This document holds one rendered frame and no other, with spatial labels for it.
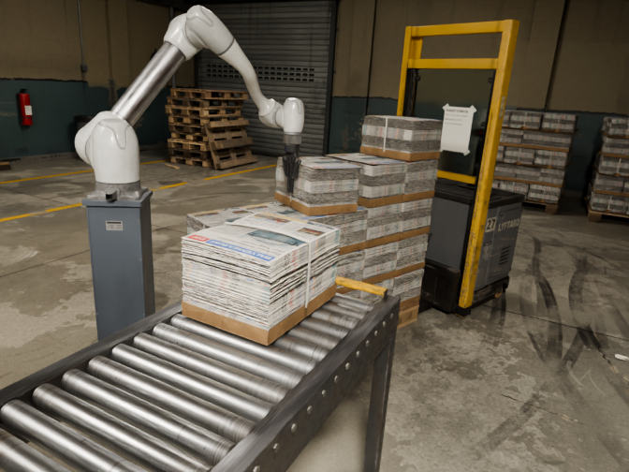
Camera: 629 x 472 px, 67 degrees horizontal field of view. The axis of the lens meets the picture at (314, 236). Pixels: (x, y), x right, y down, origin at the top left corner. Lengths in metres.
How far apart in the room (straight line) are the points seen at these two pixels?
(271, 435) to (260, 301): 0.35
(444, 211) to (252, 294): 2.41
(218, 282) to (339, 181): 1.22
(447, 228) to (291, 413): 2.58
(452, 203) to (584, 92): 5.42
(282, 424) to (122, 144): 1.19
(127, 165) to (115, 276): 0.42
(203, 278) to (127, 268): 0.68
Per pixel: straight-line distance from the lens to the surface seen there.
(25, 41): 9.12
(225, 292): 1.24
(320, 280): 1.38
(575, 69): 8.57
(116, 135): 1.83
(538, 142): 6.95
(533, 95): 8.49
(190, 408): 1.04
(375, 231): 2.62
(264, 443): 0.94
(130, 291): 1.95
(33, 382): 1.19
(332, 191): 2.32
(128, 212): 1.84
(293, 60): 9.90
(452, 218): 3.40
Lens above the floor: 1.42
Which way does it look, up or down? 17 degrees down
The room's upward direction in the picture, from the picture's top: 3 degrees clockwise
